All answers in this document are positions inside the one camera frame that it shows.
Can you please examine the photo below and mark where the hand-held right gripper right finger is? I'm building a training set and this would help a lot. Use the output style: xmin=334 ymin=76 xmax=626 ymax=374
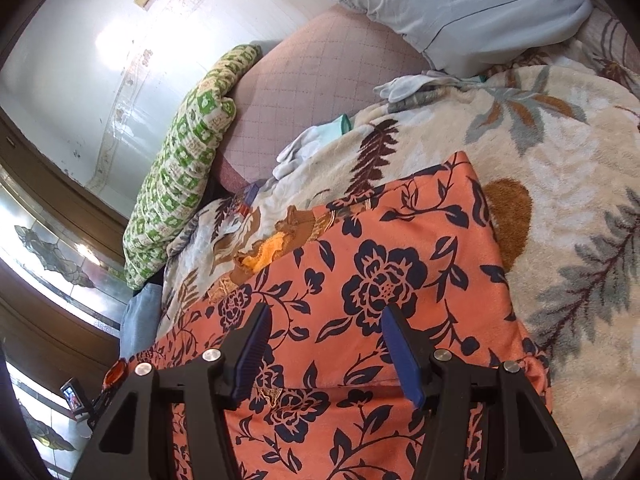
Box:
xmin=381 ymin=303 xmax=583 ymax=480

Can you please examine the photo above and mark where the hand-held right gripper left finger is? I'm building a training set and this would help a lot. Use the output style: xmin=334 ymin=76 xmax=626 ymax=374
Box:
xmin=72 ymin=302 xmax=273 ymax=480

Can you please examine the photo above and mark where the orange floral garment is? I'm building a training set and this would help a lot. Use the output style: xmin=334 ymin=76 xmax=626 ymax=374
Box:
xmin=127 ymin=150 xmax=553 ymax=480

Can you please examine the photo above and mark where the folded light blue cloth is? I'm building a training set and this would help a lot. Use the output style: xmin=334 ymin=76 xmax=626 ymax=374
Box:
xmin=120 ymin=282 xmax=166 ymax=361

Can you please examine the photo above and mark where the wooden framed patterned glass window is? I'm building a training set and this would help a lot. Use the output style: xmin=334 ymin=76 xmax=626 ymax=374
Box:
xmin=0 ymin=110 xmax=131 ymax=480

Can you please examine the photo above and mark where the green checkered pillow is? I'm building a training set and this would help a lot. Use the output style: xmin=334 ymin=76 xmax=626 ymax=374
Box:
xmin=122 ymin=44 xmax=263 ymax=291

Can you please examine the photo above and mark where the white glove with teal cuff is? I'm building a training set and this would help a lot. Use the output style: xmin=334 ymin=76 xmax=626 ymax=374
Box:
xmin=272 ymin=114 xmax=353 ymax=180

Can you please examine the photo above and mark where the cream leaf-print fleece blanket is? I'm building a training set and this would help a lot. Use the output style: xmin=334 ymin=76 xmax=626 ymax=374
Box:
xmin=157 ymin=62 xmax=640 ymax=480

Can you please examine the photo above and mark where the pink quilted mattress pad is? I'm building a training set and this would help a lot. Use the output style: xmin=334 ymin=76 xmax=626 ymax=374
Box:
xmin=215 ymin=5 xmax=433 ymax=196

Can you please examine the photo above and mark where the light grey pillow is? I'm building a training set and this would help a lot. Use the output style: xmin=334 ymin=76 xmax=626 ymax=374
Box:
xmin=260 ymin=0 xmax=593 ymax=78

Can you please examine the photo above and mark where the beige striped bed sheet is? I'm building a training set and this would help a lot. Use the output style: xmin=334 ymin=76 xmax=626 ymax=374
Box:
xmin=575 ymin=7 xmax=640 ymax=91

